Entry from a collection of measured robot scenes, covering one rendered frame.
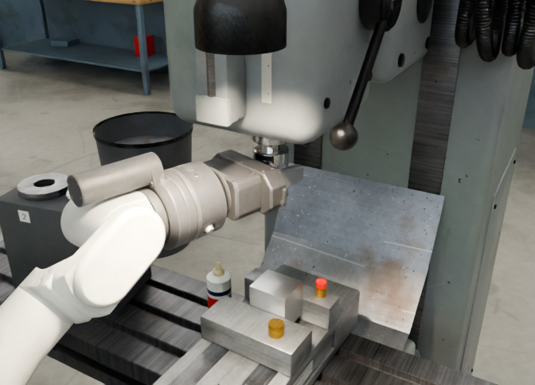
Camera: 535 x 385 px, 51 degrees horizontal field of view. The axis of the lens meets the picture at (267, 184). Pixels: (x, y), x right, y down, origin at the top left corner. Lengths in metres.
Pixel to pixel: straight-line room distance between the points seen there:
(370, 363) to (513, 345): 1.63
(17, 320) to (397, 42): 0.54
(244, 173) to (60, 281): 0.25
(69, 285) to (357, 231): 0.68
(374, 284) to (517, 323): 1.61
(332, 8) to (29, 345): 0.44
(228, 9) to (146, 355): 0.64
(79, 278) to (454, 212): 0.73
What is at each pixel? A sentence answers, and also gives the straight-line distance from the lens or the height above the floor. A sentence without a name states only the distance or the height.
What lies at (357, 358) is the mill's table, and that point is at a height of 0.91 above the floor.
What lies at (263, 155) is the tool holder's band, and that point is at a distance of 0.71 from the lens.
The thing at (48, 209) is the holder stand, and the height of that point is 1.10.
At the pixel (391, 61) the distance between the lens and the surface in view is 0.75.
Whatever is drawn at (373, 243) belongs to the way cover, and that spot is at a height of 0.97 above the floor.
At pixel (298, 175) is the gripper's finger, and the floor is 1.23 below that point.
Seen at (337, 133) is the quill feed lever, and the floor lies 1.34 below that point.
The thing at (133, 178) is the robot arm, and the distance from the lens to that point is 0.61.
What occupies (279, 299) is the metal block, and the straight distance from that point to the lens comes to 0.81.
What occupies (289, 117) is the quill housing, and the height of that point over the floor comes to 1.35.
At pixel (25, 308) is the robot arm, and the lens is 0.59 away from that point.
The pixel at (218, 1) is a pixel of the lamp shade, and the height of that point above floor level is 1.48.
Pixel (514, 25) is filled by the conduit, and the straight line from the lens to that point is 0.81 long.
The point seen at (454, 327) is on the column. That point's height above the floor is 0.80.
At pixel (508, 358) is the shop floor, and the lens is 2.46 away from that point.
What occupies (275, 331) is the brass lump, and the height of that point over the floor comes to 1.04.
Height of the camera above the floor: 1.54
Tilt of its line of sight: 25 degrees down
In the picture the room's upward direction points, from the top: straight up
